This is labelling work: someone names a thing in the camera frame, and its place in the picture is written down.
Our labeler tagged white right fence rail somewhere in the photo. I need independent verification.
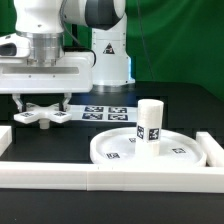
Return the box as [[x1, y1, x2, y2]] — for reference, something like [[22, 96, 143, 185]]
[[196, 132, 224, 167]]

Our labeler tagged white front fence rail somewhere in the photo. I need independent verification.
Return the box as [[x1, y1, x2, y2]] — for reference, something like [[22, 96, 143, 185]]
[[0, 162, 224, 193]]

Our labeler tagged white marker sheet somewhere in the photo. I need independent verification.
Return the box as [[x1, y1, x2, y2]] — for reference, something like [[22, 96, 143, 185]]
[[67, 105, 137, 123]]

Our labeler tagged white round table top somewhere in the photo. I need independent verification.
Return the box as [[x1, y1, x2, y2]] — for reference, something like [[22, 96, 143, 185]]
[[90, 127, 206, 168]]

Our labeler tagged white cross-shaped table base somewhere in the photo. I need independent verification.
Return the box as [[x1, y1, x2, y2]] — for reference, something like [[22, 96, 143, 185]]
[[14, 103, 72, 130]]

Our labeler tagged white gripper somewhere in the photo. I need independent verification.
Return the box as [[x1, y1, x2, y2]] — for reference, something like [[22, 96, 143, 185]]
[[0, 53, 94, 112]]

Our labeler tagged white fence rail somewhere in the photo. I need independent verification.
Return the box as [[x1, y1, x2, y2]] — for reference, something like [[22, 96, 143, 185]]
[[0, 162, 224, 193], [196, 132, 224, 167], [0, 126, 12, 156]]

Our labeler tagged white left fence rail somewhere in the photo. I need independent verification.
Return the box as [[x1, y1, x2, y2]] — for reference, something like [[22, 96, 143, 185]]
[[0, 126, 12, 156]]

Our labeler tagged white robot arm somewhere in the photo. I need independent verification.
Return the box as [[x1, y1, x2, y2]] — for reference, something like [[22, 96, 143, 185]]
[[0, 0, 134, 111]]

